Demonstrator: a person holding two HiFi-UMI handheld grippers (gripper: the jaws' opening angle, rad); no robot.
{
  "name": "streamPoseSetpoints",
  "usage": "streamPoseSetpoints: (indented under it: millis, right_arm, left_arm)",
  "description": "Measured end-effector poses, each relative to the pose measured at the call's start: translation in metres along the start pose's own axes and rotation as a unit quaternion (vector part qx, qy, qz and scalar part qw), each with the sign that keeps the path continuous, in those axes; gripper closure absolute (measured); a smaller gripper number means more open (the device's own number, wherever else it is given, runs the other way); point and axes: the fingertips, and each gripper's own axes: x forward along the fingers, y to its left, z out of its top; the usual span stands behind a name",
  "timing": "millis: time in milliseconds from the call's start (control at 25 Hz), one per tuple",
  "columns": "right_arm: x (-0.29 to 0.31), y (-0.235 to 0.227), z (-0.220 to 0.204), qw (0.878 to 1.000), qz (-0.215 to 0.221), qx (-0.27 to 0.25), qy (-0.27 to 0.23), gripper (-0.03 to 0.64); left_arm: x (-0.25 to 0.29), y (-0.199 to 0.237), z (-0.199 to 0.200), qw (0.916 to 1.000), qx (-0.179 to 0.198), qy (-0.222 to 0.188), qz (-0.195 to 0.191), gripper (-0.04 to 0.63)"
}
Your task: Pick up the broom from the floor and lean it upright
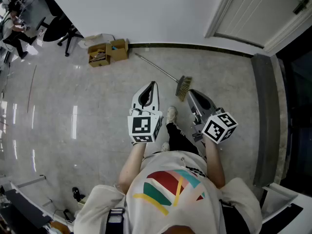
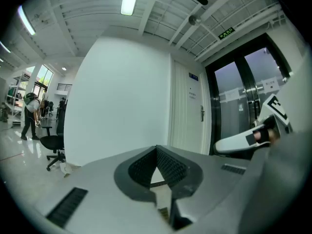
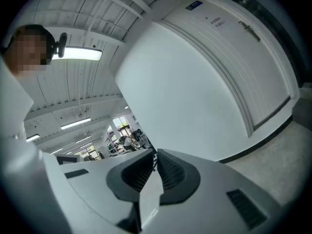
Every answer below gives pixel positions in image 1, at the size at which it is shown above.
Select small black device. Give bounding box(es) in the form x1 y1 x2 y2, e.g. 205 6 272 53
72 186 86 202

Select large open cardboard box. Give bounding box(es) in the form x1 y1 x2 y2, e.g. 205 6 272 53
105 38 130 63

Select grey stone threshold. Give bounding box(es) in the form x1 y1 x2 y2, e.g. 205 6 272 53
251 53 280 188

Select white paper bag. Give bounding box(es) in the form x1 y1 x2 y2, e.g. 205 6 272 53
81 33 116 49

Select person's black striped trousers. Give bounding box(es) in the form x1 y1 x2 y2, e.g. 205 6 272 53
165 121 208 161

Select white door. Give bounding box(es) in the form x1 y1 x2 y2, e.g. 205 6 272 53
204 0 312 54
214 0 312 46

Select broom with metal handle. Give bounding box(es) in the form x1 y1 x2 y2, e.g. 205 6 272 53
134 52 193 102

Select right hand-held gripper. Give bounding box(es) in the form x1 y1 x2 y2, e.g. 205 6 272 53
187 89 238 145

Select person's right forearm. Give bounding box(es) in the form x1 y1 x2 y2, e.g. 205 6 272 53
203 139 226 190

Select open cardboard box with papers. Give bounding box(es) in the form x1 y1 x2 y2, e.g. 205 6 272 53
88 43 112 68

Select white desk with black equipment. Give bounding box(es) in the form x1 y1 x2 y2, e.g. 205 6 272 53
0 174 74 234

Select person's left forearm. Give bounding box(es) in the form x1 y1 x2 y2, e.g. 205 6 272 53
117 142 147 195

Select black office chair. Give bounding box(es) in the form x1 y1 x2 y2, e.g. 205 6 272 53
36 13 85 58

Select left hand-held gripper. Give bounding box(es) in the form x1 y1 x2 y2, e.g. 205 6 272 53
127 81 164 144

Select dark door handle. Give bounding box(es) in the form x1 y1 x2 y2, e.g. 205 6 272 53
292 0 311 15

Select person's white printed shirt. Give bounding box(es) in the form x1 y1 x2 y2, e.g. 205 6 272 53
73 150 263 234

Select white table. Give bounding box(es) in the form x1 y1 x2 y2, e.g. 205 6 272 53
260 182 304 226

